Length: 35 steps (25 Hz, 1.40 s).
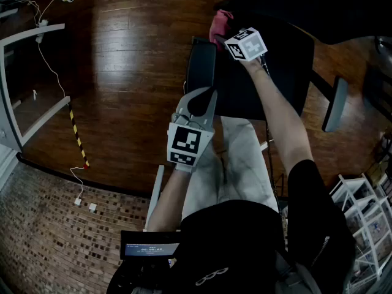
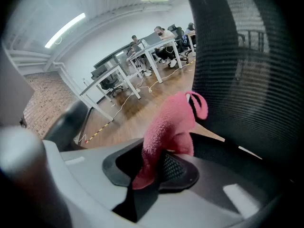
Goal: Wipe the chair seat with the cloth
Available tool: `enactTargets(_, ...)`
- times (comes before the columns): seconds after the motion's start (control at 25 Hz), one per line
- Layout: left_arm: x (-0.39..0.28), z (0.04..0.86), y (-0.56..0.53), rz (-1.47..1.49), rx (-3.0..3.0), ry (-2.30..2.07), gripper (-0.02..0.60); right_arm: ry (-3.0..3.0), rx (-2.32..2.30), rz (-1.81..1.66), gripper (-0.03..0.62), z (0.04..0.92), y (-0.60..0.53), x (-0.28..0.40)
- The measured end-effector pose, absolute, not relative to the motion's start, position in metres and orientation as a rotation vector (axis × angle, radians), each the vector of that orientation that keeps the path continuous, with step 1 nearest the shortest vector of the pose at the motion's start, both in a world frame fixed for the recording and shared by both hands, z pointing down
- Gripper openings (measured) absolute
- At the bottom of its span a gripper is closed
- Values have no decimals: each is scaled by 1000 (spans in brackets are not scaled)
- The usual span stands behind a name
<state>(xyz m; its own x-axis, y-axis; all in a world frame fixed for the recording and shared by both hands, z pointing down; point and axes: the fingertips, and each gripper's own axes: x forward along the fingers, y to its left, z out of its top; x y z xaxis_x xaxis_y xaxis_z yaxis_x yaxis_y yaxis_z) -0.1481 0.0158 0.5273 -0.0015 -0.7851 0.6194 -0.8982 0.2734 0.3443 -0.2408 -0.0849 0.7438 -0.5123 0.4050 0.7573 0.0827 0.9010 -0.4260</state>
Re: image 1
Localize black chair backrest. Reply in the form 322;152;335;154
214;0;392;46

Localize chest-mounted screen device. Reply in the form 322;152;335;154
119;230;182;260

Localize yellow black striped strip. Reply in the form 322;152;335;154
67;102;91;170

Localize white wire shelf rack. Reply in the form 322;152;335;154
329;172;392;290

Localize grey chair armrest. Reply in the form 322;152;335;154
321;76;349;134

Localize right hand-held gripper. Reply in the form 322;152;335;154
214;26;268;62

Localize person's right forearm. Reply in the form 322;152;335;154
244;56;315;180

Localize person's left forearm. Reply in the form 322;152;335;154
146;162;198;233

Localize grey shoulder strap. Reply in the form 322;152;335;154
274;249;322;294

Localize white flat bar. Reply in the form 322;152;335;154
143;164;165;233

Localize long white cable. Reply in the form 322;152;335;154
27;0;72;99

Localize person's black shirt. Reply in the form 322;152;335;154
105;159;358;294

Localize black chair armrest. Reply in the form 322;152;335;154
185;36;217;97

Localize short white cable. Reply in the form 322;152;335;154
69;165;85;200

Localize grey cabinet frame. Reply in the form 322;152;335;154
0;23;72;154

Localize pink cloth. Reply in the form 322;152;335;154
209;9;235;47

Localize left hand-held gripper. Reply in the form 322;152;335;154
167;86;219;174

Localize person's light trousers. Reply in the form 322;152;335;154
181;115;280;222

